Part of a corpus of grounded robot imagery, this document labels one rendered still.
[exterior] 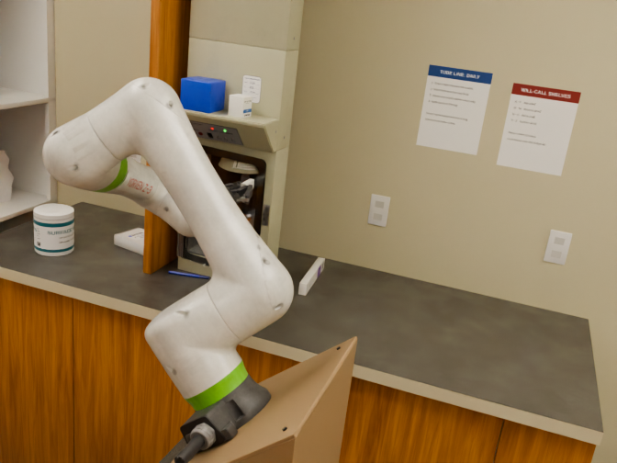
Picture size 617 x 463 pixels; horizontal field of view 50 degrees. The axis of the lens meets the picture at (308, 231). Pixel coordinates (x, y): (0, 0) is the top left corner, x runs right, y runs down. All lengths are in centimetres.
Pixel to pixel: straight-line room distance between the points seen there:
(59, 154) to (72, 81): 164
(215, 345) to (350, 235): 135
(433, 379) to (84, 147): 108
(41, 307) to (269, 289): 127
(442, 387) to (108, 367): 108
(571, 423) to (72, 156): 133
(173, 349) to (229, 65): 108
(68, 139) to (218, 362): 50
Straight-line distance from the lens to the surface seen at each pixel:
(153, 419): 229
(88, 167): 132
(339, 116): 242
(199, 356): 124
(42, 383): 250
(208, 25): 211
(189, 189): 124
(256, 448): 110
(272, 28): 202
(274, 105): 203
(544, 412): 185
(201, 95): 201
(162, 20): 210
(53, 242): 240
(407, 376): 184
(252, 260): 121
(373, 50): 237
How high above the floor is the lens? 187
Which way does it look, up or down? 19 degrees down
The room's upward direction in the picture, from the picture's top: 7 degrees clockwise
